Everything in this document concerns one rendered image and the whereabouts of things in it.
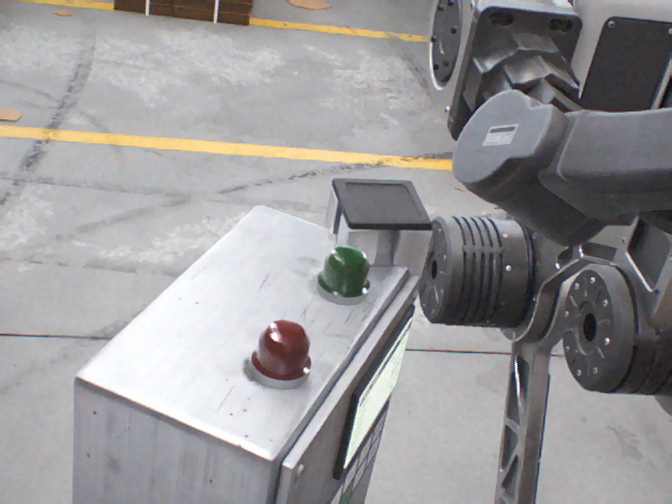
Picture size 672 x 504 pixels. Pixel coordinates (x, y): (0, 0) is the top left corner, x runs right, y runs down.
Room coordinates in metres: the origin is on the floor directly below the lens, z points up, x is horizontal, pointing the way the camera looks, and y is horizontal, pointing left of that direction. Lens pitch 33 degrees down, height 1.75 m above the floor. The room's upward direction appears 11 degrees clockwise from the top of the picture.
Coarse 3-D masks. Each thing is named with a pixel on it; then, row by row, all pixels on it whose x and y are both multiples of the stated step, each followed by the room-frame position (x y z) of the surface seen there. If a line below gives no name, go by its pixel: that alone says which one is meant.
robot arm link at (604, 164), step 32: (512, 96) 0.66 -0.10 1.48; (480, 128) 0.66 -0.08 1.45; (512, 128) 0.63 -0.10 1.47; (544, 128) 0.60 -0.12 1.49; (576, 128) 0.60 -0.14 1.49; (608, 128) 0.59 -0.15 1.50; (640, 128) 0.57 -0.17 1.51; (480, 160) 0.62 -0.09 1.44; (512, 160) 0.60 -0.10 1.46; (544, 160) 0.59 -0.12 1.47; (576, 160) 0.58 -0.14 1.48; (608, 160) 0.56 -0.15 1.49; (640, 160) 0.54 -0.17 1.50; (480, 192) 0.62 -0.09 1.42; (512, 192) 0.61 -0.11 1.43; (576, 192) 0.58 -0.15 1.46; (608, 192) 0.56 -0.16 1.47; (640, 192) 0.54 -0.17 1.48; (608, 224) 0.62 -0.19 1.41
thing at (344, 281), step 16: (336, 256) 0.39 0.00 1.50; (352, 256) 0.39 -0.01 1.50; (320, 272) 0.40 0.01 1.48; (336, 272) 0.38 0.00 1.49; (352, 272) 0.38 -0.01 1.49; (368, 272) 0.39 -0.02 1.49; (320, 288) 0.39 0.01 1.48; (336, 288) 0.38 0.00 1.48; (352, 288) 0.38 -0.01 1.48; (368, 288) 0.39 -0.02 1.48; (352, 304) 0.38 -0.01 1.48
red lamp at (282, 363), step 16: (288, 320) 0.33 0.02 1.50; (272, 336) 0.32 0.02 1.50; (288, 336) 0.32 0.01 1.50; (304, 336) 0.33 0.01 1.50; (256, 352) 0.33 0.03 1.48; (272, 352) 0.32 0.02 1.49; (288, 352) 0.32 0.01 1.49; (304, 352) 0.32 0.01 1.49; (256, 368) 0.32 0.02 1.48; (272, 368) 0.32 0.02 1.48; (288, 368) 0.32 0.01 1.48; (304, 368) 0.32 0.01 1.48; (272, 384) 0.31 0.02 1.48; (288, 384) 0.31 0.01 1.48
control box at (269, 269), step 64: (256, 256) 0.41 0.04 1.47; (320, 256) 0.42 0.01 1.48; (384, 256) 0.43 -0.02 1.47; (192, 320) 0.35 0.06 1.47; (256, 320) 0.36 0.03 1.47; (320, 320) 0.37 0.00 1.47; (384, 320) 0.38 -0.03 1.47; (128, 384) 0.30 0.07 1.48; (192, 384) 0.31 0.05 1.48; (256, 384) 0.31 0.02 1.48; (320, 384) 0.32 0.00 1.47; (128, 448) 0.29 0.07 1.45; (192, 448) 0.28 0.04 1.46; (256, 448) 0.28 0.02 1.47; (320, 448) 0.31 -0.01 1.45
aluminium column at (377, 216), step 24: (336, 192) 0.45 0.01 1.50; (360, 192) 0.45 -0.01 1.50; (384, 192) 0.45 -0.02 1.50; (408, 192) 0.46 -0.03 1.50; (336, 216) 0.44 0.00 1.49; (360, 216) 0.42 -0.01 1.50; (384, 216) 0.43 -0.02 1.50; (408, 216) 0.43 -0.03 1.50; (360, 240) 0.42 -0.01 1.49; (384, 240) 0.43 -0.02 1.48; (408, 240) 0.43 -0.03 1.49; (408, 264) 0.43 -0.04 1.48
